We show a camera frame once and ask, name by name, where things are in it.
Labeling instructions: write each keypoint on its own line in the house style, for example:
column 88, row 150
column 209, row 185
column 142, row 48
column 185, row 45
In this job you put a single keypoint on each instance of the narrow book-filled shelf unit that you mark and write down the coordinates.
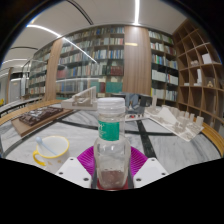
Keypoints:
column 163, row 66

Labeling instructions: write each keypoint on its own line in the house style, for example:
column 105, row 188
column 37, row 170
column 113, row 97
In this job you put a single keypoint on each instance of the curved ceiling light strip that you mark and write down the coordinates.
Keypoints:
column 63, row 39

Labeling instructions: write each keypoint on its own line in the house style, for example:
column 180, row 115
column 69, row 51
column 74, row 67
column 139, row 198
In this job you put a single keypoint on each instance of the curved wooden slat bench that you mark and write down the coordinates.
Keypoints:
column 215, row 136
column 20, row 111

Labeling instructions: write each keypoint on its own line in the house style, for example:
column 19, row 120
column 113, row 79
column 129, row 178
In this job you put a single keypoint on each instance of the small red white model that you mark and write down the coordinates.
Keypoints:
column 135, row 116

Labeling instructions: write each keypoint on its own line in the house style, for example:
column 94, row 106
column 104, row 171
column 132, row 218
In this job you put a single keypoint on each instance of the white ramp architectural model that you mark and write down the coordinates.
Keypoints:
column 81, row 99

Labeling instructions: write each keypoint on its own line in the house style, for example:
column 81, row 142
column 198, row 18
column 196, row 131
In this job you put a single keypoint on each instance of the dark grey building model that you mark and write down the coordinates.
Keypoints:
column 136, row 101

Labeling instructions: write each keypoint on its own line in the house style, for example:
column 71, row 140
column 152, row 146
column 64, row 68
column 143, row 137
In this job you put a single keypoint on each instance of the large white city model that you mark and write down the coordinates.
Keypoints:
column 176, row 121

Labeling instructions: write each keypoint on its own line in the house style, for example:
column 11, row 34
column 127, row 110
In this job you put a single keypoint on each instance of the straight ceiling light strip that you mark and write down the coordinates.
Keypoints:
column 137, row 11

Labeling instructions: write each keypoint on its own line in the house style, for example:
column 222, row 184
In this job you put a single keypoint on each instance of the wide book-filled shelf unit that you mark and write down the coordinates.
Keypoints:
column 90, row 60

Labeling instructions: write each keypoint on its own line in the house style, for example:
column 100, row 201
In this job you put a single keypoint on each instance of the open wooden grid shelf unit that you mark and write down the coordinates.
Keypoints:
column 200, row 83

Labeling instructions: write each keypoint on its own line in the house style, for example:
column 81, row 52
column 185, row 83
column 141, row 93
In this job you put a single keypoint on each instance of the curved book-filled shelf unit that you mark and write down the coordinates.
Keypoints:
column 40, row 76

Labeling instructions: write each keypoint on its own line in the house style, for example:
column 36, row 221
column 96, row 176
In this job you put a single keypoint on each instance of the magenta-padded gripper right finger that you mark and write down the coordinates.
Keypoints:
column 150, row 170

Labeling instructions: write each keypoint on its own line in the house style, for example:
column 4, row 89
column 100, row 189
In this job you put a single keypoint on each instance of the clear plastic bottle green label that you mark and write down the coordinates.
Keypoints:
column 111, row 150

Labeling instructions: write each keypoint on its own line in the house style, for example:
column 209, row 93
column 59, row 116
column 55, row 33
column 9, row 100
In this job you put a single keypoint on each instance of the pale blue spoon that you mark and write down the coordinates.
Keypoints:
column 45, row 146

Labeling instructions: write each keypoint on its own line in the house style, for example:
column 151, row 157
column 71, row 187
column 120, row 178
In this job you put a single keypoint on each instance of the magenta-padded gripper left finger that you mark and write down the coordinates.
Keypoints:
column 75, row 170

